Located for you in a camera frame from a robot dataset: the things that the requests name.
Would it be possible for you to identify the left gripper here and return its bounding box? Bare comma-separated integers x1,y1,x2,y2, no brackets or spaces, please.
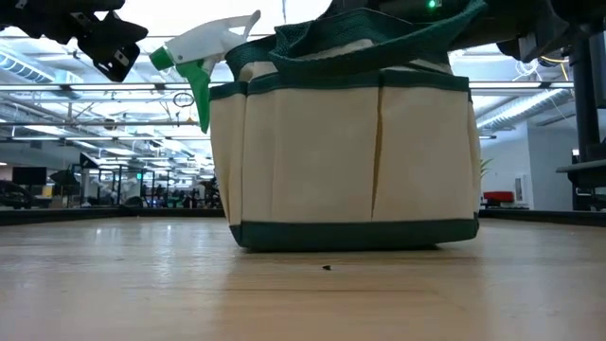
0,0,150,83

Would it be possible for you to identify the green spray bottle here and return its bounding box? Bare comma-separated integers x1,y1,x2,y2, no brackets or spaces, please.
149,9,262,135

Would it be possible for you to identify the beige green gardening bag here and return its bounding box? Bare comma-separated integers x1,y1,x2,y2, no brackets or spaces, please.
209,0,489,253

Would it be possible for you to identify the black background monitor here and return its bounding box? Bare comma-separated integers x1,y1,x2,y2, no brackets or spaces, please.
11,165,48,187

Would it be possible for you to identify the black computer monitor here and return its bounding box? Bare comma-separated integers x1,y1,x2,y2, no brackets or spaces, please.
567,27,606,162

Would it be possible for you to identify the black workstation frame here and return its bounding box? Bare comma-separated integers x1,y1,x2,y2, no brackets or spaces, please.
70,163,146,207

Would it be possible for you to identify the black aluminium table frame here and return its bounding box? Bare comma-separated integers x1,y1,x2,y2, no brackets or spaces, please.
0,204,606,227

